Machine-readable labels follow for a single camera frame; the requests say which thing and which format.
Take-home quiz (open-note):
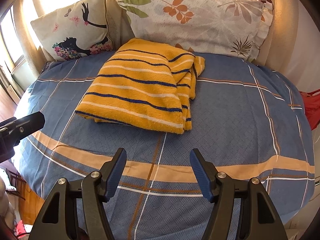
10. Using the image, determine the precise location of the dark wooden chair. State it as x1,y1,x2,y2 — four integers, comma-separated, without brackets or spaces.
4,167,26,201

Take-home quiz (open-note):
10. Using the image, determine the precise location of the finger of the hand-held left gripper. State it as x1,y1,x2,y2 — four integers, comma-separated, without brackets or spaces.
0,111,46,140

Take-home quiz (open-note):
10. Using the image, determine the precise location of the window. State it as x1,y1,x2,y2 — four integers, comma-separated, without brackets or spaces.
0,7,28,73

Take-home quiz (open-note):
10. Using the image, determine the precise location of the blue plaid bed sheet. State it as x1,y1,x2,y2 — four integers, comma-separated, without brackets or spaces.
14,52,316,240

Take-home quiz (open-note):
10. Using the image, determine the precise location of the white bag on chair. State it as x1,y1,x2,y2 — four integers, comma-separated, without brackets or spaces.
0,175,16,230

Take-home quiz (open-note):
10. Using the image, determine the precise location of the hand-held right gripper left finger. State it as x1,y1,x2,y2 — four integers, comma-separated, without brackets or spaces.
28,147,128,240

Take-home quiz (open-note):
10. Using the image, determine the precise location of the red bag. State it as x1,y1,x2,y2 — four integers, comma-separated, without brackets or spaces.
299,89,320,131

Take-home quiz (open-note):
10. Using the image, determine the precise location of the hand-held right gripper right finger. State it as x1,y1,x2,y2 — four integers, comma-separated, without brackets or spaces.
189,148,286,240

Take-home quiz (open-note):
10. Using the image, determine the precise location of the yellow striped sweater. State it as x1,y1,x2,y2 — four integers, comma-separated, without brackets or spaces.
75,38,206,134

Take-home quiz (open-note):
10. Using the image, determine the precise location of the leaf print pillow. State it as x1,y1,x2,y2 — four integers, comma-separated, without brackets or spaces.
115,0,274,63

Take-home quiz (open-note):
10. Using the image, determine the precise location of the pillow with woman silhouette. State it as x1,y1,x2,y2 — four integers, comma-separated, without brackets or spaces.
30,0,116,62

